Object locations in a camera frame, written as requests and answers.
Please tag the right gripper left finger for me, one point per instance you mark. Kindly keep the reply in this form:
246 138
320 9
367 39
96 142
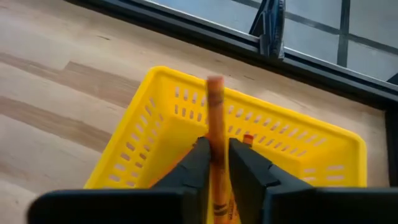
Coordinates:
124 207

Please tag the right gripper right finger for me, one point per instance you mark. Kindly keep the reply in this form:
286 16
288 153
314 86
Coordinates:
311 207

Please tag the orange crayon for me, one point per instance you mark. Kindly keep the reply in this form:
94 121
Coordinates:
248 139

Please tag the screws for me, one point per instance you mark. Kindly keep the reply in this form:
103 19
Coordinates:
216 124

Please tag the yellow plastic basket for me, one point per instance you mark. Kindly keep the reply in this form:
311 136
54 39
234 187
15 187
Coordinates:
183 137

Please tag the black table clamp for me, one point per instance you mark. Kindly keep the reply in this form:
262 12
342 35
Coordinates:
270 28

